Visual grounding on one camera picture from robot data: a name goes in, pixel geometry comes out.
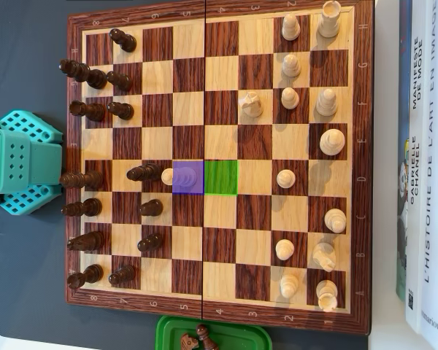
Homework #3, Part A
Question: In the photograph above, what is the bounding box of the cream white chess pawn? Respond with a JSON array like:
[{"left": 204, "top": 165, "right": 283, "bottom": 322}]
[
  {"left": 276, "top": 168, "right": 297, "bottom": 190},
  {"left": 280, "top": 86, "right": 301, "bottom": 111},
  {"left": 280, "top": 13, "right": 301, "bottom": 42},
  {"left": 279, "top": 273, "right": 301, "bottom": 299},
  {"left": 274, "top": 238, "right": 296, "bottom": 262},
  {"left": 280, "top": 52, "right": 302, "bottom": 78},
  {"left": 161, "top": 166, "right": 199, "bottom": 187}
]

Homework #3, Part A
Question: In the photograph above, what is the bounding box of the dark brown chess bishop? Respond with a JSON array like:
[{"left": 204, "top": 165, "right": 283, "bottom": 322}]
[
  {"left": 126, "top": 163, "right": 163, "bottom": 183},
  {"left": 61, "top": 198, "right": 104, "bottom": 218}
]

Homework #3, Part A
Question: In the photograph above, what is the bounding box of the dark brown chess pawn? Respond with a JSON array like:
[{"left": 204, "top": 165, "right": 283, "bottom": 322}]
[
  {"left": 139, "top": 198, "right": 164, "bottom": 217},
  {"left": 108, "top": 265, "right": 137, "bottom": 287},
  {"left": 108, "top": 28, "right": 137, "bottom": 53},
  {"left": 107, "top": 101, "right": 135, "bottom": 121},
  {"left": 137, "top": 233, "right": 164, "bottom": 253},
  {"left": 196, "top": 324, "right": 220, "bottom": 350},
  {"left": 106, "top": 70, "right": 134, "bottom": 93}
]

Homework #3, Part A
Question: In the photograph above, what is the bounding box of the cream white chess knight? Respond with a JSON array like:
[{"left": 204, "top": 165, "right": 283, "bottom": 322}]
[
  {"left": 311, "top": 241, "right": 337, "bottom": 273},
  {"left": 237, "top": 90, "right": 264, "bottom": 118}
]

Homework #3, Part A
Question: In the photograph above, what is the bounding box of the cream white chess king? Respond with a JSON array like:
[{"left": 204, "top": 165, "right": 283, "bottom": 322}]
[{"left": 319, "top": 128, "right": 347, "bottom": 157}]

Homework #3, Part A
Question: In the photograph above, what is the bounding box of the cream white chess bishop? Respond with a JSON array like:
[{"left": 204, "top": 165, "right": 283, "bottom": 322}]
[
  {"left": 323, "top": 207, "right": 347, "bottom": 235},
  {"left": 315, "top": 87, "right": 339, "bottom": 117}
]

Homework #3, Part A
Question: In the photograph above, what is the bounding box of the dark brown chess queen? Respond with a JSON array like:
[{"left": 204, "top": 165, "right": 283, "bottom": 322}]
[{"left": 58, "top": 170, "right": 104, "bottom": 190}]

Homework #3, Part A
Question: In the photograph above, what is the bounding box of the dark brown chess rook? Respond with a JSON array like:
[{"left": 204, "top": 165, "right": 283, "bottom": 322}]
[
  {"left": 66, "top": 264, "right": 104, "bottom": 291},
  {"left": 69, "top": 101, "right": 107, "bottom": 123}
]

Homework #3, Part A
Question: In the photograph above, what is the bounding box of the dark brown chess knight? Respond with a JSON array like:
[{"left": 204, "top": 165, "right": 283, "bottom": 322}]
[
  {"left": 66, "top": 230, "right": 106, "bottom": 252},
  {"left": 179, "top": 332, "right": 200, "bottom": 350}
]

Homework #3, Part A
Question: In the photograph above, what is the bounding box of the cream white chess rook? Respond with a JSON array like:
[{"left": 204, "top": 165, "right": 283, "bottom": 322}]
[
  {"left": 315, "top": 279, "right": 339, "bottom": 313},
  {"left": 317, "top": 0, "right": 342, "bottom": 39}
]

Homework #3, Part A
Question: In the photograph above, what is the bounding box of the wooden chessboard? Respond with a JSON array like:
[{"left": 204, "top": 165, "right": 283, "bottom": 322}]
[{"left": 64, "top": 0, "right": 374, "bottom": 336}]

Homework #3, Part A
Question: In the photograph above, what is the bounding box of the green plastic tray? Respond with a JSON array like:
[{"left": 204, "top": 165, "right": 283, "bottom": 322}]
[{"left": 155, "top": 315, "right": 274, "bottom": 350}]

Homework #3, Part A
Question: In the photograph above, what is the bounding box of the blue illustrated book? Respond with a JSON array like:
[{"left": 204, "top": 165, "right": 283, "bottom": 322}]
[{"left": 396, "top": 0, "right": 414, "bottom": 303}]

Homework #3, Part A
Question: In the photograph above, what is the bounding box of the white Gabrielle Chanel book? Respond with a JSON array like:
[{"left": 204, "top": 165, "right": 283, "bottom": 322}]
[{"left": 404, "top": 0, "right": 430, "bottom": 335}]

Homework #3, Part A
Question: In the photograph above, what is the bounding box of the dark grey desk mat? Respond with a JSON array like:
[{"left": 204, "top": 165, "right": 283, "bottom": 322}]
[{"left": 0, "top": 0, "right": 372, "bottom": 350}]

